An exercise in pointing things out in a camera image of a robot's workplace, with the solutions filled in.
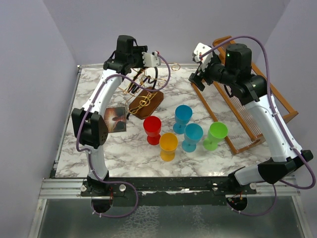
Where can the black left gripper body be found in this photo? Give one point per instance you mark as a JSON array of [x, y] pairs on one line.
[[136, 58]]

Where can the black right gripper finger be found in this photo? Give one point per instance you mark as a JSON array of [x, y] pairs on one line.
[[200, 74], [197, 81]]

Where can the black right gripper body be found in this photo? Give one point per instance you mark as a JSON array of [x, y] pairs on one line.
[[213, 71]]

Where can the blue plastic goblet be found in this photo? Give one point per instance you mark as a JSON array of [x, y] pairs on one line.
[[183, 114], [192, 135]]

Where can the green plastic goblet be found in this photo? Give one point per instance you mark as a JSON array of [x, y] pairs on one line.
[[216, 133]]

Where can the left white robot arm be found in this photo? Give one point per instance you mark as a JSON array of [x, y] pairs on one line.
[[88, 122]]

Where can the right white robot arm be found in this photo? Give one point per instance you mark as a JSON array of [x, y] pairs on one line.
[[251, 90]]

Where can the wooden ribbed glass divider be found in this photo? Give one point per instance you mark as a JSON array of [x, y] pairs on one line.
[[236, 144]]

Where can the dark book three days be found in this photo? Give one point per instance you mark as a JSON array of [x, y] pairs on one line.
[[115, 119]]

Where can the red plastic goblet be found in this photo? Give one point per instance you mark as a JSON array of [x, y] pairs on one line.
[[152, 127]]

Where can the yellow plastic goblet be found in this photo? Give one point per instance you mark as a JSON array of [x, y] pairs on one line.
[[168, 144]]

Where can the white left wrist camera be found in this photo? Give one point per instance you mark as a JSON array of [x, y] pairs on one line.
[[151, 59]]

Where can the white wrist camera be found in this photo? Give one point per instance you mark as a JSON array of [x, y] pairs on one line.
[[151, 59], [200, 57]]

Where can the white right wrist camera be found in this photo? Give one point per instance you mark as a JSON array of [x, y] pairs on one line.
[[200, 57]]

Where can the gold wire wine glass rack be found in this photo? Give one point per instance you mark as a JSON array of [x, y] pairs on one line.
[[133, 89]]

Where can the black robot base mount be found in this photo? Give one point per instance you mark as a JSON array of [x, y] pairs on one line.
[[164, 191]]

